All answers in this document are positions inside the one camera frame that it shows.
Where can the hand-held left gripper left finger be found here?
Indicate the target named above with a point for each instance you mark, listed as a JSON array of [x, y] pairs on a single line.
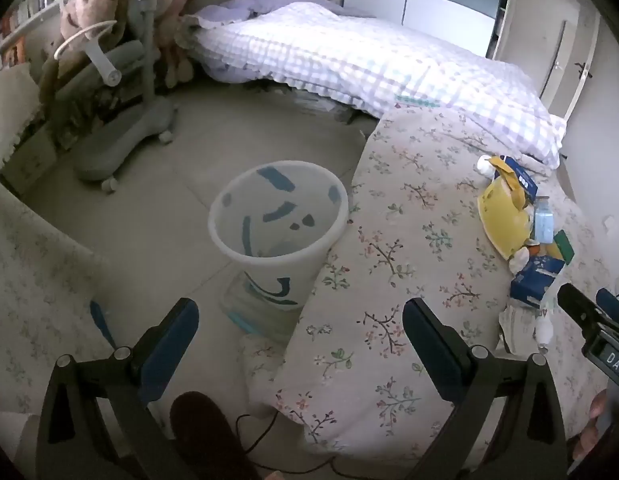
[[174, 345]]

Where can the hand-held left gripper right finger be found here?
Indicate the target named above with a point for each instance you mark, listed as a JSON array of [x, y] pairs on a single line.
[[429, 350]]

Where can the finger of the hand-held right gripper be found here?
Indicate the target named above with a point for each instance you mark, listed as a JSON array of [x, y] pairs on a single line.
[[614, 305], [579, 307]]

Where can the blue tissue packet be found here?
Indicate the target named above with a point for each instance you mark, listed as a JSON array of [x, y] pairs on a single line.
[[534, 280]]

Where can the yellow packet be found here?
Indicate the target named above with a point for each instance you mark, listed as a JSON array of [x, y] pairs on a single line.
[[504, 225]]

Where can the white bin with blue print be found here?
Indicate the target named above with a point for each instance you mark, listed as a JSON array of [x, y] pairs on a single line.
[[269, 280]]

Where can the person's right hand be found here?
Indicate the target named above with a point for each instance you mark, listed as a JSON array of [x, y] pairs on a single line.
[[592, 425]]

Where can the white plastic wrapper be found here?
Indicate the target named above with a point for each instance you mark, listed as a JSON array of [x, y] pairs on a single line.
[[519, 325]]

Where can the green packet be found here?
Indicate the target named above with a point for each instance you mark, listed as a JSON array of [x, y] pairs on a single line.
[[564, 245]]

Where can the white crumpled tissue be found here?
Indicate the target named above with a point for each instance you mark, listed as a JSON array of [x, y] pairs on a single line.
[[485, 165], [518, 260]]

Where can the clear plastic box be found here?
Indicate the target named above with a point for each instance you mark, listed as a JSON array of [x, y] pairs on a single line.
[[249, 317]]

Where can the dark brown slipper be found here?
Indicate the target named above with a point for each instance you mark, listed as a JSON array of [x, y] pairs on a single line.
[[199, 425]]

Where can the clear bottle with blue label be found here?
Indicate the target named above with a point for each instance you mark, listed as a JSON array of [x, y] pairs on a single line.
[[543, 225]]

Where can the dark blue carton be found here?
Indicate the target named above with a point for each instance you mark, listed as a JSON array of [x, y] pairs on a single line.
[[524, 180]]

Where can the floral blanket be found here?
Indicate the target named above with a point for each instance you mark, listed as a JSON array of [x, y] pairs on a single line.
[[414, 200]]

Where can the floral tablecloth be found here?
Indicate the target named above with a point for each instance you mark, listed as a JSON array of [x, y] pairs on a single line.
[[34, 280]]

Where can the grey desk chair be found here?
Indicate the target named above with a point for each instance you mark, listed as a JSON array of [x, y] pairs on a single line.
[[129, 130]]

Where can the cream cabinet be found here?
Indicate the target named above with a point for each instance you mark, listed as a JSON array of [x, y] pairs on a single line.
[[27, 165]]

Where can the grey stacked sheets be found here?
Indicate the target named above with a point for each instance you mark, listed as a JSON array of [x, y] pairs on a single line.
[[324, 105]]

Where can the cream door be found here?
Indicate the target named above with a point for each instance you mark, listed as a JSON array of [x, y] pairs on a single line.
[[534, 25]]

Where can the cream lace-edged cloth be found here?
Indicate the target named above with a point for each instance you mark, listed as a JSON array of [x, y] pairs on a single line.
[[9, 105]]

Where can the pink plush toy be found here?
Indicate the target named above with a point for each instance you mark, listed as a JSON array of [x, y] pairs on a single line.
[[174, 35]]

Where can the white and grey wardrobe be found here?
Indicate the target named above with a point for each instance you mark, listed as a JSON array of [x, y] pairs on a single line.
[[429, 0]]

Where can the bookshelf with books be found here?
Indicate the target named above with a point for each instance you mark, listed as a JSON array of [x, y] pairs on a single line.
[[24, 10]]

